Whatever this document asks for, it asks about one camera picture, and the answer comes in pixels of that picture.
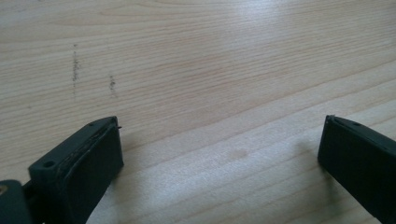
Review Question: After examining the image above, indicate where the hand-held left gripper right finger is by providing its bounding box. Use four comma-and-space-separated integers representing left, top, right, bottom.
317, 114, 396, 224

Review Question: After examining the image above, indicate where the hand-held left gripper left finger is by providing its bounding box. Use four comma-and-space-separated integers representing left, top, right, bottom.
28, 116, 125, 224

